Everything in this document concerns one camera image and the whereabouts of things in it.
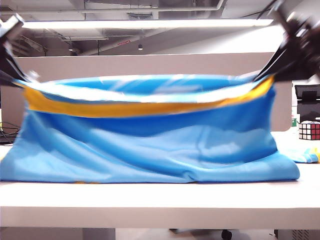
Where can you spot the black Rubik's cube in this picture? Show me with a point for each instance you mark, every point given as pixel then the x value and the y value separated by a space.
pixel 310 130

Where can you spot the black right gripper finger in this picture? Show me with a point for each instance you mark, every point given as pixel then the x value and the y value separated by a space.
pixel 273 58
pixel 277 72

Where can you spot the small black ceiling spotlight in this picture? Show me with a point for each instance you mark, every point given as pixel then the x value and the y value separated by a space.
pixel 71 47
pixel 140 47

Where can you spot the clear plastic water bottle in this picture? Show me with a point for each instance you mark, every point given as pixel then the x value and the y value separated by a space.
pixel 294 122

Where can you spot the brown felt desk divider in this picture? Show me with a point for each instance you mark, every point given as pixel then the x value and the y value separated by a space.
pixel 150 65

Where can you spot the blue patterned soccer jersey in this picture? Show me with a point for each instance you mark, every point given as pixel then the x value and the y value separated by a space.
pixel 150 150

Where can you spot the black office chair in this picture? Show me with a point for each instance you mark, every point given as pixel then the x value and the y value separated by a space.
pixel 308 102

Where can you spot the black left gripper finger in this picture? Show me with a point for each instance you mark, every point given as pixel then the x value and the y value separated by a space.
pixel 7 80
pixel 11 63

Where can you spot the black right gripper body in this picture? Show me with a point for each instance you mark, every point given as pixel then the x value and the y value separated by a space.
pixel 302 50

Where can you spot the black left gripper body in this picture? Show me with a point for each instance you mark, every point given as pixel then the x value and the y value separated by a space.
pixel 8 27

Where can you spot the grey vented cabinet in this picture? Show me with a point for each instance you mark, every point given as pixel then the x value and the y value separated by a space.
pixel 297 235

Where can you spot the long ceiling light strip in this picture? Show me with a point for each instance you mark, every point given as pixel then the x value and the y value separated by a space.
pixel 150 23

